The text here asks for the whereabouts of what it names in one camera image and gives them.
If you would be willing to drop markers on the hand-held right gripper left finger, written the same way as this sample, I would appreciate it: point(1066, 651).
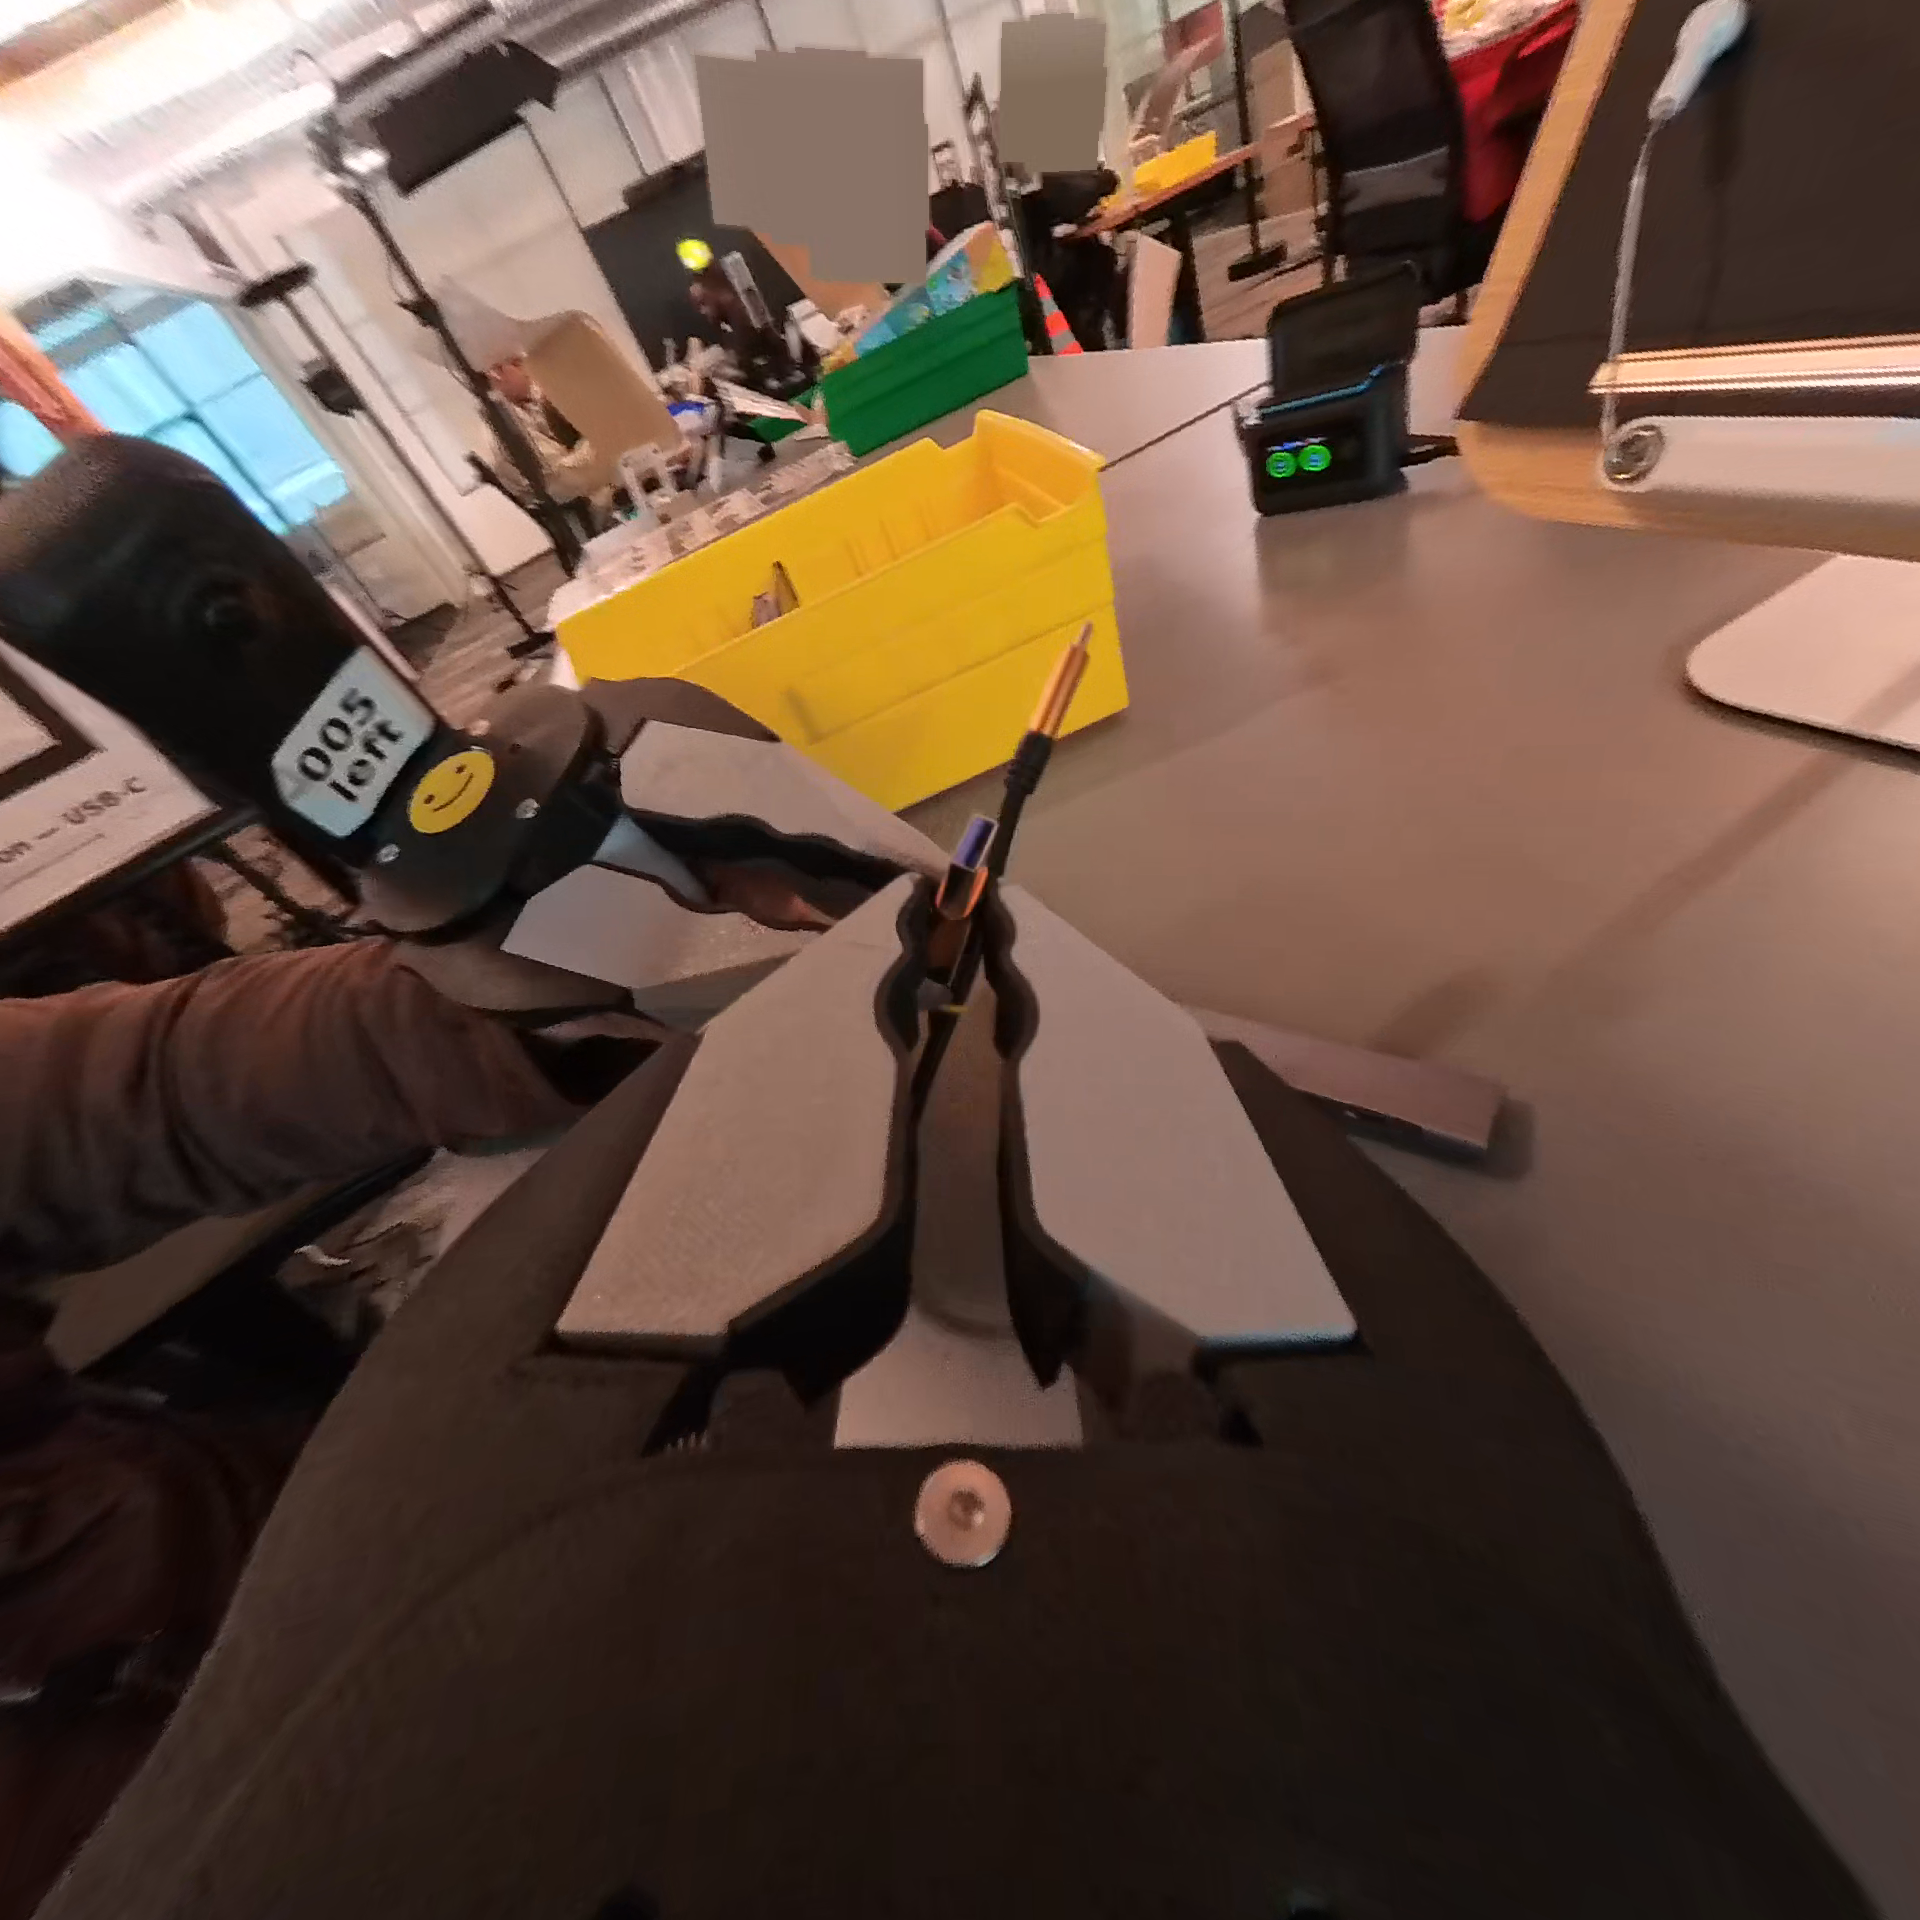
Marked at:
point(737, 1170)

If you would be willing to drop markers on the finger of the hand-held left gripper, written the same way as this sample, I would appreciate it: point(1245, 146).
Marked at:
point(577, 937)
point(751, 780)

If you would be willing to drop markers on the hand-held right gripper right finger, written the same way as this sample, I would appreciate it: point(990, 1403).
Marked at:
point(1172, 1186)

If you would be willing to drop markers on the person's left forearm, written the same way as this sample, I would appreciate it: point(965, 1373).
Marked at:
point(226, 1081)

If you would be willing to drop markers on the grey usb hub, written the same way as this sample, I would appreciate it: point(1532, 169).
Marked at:
point(1425, 1111)

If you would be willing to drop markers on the yellow plastic bin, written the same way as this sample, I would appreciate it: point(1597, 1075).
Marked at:
point(1177, 163)
point(901, 631)

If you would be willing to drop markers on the white printed paper sign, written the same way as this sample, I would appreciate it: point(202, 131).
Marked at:
point(92, 843)

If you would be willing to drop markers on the black light stand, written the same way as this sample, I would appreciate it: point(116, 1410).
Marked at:
point(434, 377)

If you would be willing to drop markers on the brown cardboard sheet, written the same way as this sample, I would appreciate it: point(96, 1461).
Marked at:
point(594, 377)

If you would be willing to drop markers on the green plastic bin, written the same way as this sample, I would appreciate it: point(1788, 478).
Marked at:
point(933, 384)

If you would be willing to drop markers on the colourful booklets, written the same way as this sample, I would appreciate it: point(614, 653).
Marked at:
point(943, 292)

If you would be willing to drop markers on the black studio light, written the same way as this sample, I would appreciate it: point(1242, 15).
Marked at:
point(458, 112)

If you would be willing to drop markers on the black device with green lights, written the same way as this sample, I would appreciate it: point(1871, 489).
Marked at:
point(1330, 450)

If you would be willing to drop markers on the wooden table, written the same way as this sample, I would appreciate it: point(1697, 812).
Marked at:
point(1185, 198)

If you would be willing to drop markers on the silver monitor stand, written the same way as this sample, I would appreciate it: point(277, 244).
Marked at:
point(1815, 648)

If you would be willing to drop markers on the black office chair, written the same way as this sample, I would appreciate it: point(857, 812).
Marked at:
point(1372, 118)

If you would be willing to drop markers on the red cloth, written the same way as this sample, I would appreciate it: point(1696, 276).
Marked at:
point(1508, 90)

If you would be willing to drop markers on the monitor with tan frame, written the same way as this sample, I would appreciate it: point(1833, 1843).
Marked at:
point(1770, 225)

